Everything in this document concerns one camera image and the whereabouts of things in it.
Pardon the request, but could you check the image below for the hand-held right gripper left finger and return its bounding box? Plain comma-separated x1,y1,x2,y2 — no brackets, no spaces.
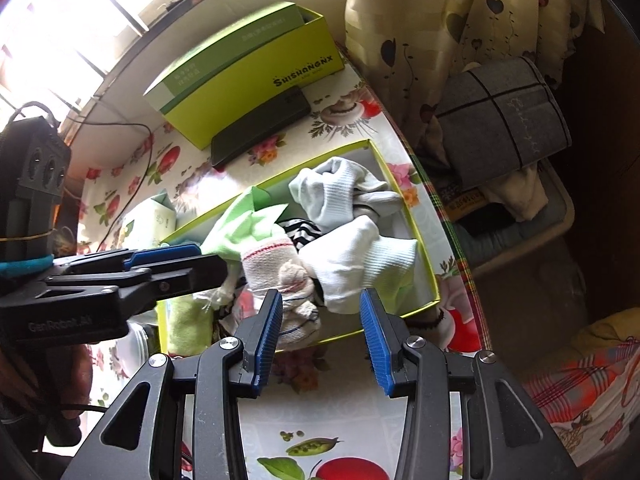
60,289,284,480

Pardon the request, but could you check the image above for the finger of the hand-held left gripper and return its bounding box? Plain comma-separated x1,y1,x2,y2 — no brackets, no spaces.
50,242,203,276
42,254,230,306

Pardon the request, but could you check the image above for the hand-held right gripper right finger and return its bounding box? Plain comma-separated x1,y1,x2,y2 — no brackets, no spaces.
360,288,583,480

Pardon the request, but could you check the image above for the light green cloth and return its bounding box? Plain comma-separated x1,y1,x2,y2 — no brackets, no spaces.
200,186,286,263

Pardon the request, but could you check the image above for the cream sock with red stripes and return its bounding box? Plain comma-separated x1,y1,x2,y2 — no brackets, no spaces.
212,239,322,351

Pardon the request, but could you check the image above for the white sock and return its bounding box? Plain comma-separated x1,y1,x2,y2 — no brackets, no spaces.
300,216,420,315

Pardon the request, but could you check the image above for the black white striped cloth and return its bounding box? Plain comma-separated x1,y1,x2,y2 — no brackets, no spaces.
277,217,323,253

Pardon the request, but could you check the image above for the green-edged white tray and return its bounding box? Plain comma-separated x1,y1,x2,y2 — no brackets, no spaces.
156,139,442,356

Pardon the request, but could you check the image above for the light blue sock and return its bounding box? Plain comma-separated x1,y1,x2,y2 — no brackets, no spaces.
289,156,386,236

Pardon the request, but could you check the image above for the pale green wet wipes pack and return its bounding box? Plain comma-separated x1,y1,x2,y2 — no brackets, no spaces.
122,189,178,248

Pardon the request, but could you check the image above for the floral tablecloth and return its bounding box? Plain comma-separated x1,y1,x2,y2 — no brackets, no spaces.
80,45,486,480

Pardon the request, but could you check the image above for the black phone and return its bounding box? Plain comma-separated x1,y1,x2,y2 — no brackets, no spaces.
210,85,312,168

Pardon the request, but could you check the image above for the green cardboard box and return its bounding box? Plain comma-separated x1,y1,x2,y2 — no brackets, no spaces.
144,1,346,151

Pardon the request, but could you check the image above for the red plaid blanket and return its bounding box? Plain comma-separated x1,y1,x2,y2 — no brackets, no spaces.
520,310,640,466

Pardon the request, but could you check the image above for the cream cloth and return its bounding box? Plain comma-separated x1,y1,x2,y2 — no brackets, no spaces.
487,167,546,221

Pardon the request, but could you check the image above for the grey felt bag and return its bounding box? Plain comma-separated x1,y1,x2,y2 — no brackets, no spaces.
435,56,572,192

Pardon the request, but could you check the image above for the cream patterned curtain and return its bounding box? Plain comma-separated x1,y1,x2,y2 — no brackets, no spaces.
335,0,596,171

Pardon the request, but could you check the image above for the black cable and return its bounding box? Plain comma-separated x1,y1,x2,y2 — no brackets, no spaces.
60,120,156,251

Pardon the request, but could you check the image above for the window frame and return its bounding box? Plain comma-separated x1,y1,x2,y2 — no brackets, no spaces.
0,0,281,126

